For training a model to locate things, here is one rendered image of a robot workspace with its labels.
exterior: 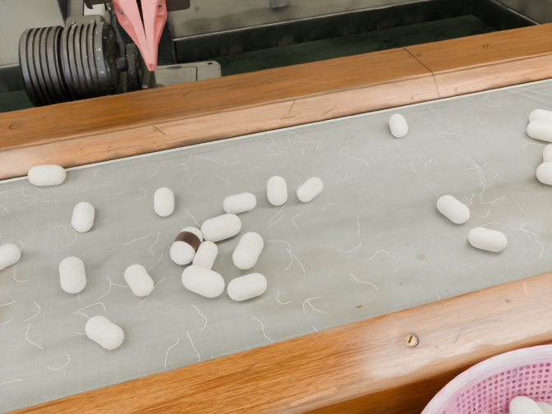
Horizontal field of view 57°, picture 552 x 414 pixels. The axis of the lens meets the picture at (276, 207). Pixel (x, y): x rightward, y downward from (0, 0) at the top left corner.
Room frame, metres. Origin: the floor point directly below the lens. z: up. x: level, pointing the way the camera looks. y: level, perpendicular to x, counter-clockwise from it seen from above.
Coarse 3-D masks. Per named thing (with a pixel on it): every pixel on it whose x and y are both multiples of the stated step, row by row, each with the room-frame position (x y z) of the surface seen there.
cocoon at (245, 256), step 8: (248, 232) 0.33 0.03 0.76; (240, 240) 0.32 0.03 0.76; (248, 240) 0.32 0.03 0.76; (256, 240) 0.32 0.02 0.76; (240, 248) 0.31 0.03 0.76; (248, 248) 0.31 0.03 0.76; (256, 248) 0.31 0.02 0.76; (232, 256) 0.31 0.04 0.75; (240, 256) 0.30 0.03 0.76; (248, 256) 0.30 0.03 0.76; (256, 256) 0.30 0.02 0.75; (240, 264) 0.30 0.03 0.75; (248, 264) 0.30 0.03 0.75
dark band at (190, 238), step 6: (180, 234) 0.33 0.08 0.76; (186, 234) 0.33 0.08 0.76; (192, 234) 0.33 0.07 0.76; (174, 240) 0.33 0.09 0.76; (180, 240) 0.32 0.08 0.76; (186, 240) 0.32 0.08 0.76; (192, 240) 0.32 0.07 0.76; (198, 240) 0.33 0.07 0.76; (192, 246) 0.32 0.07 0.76; (198, 246) 0.32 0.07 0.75
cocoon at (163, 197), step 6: (156, 192) 0.40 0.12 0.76; (162, 192) 0.39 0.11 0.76; (168, 192) 0.39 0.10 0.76; (156, 198) 0.39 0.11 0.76; (162, 198) 0.38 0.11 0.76; (168, 198) 0.39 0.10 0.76; (156, 204) 0.38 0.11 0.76; (162, 204) 0.38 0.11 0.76; (168, 204) 0.38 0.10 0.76; (156, 210) 0.38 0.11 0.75; (162, 210) 0.37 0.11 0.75; (168, 210) 0.37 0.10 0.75
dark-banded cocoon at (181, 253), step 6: (186, 228) 0.34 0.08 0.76; (192, 228) 0.34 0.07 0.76; (198, 234) 0.33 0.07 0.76; (174, 246) 0.31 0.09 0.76; (180, 246) 0.31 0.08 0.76; (186, 246) 0.31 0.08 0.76; (174, 252) 0.31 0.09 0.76; (180, 252) 0.31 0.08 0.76; (186, 252) 0.31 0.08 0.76; (192, 252) 0.31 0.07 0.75; (174, 258) 0.31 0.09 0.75; (180, 258) 0.31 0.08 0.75; (186, 258) 0.31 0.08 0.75; (192, 258) 0.31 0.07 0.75
